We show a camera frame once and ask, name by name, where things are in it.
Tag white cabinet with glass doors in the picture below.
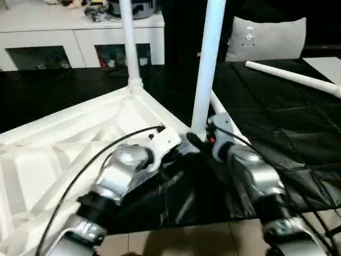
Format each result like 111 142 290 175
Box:
0 10 165 71

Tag black tangled straps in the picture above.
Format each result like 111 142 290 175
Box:
84 6 110 22

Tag grey pillow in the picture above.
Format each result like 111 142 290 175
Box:
225 15 307 62

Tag white plastic table top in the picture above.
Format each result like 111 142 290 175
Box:
0 86 203 256

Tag white plastic table leg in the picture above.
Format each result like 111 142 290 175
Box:
118 0 144 93
245 60 341 99
209 92 251 147
188 0 227 139

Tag white flat board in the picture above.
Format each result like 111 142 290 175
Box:
303 57 341 86

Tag black cabinet with yellow label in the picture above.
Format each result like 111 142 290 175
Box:
163 0 235 65

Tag black padded mat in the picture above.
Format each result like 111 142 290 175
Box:
0 57 341 235

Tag dark round object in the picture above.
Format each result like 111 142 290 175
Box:
109 0 157 20

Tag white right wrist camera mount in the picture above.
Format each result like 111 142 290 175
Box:
207 113 235 163

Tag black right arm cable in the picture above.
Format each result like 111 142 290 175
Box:
215 127 341 256

